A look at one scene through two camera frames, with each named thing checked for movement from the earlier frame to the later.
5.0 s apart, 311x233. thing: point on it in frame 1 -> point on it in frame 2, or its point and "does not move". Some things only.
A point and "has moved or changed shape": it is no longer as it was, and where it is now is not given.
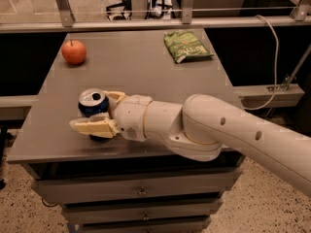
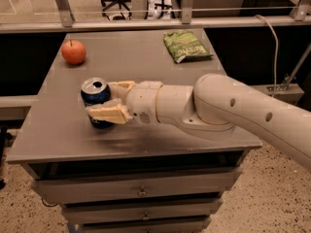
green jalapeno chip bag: [185, 45] does not move
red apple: [74, 51] does not move
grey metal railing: [63, 17] does not move
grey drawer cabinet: [118, 185] does not move
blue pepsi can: [93, 101] has moved or changed shape
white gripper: [131, 116] -> [142, 101]
